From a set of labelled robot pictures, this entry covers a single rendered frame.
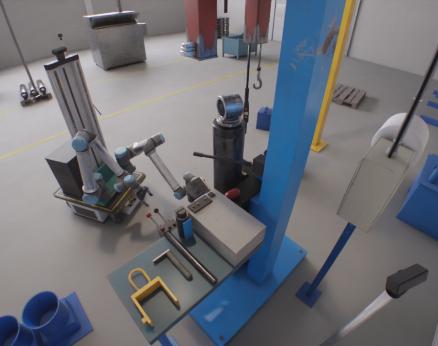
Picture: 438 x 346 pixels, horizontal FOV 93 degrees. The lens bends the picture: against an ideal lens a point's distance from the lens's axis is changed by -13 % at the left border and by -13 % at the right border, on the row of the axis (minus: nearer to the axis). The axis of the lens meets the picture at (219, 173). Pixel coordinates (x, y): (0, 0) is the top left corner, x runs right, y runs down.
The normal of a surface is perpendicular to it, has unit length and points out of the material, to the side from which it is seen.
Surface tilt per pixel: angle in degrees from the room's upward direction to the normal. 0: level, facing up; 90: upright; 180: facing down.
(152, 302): 0
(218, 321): 0
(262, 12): 90
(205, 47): 90
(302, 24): 90
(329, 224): 0
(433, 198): 90
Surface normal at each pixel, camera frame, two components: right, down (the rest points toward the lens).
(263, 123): -0.39, 0.59
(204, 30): 0.63, 0.50
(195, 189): 0.00, -0.77
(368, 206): -0.72, 0.44
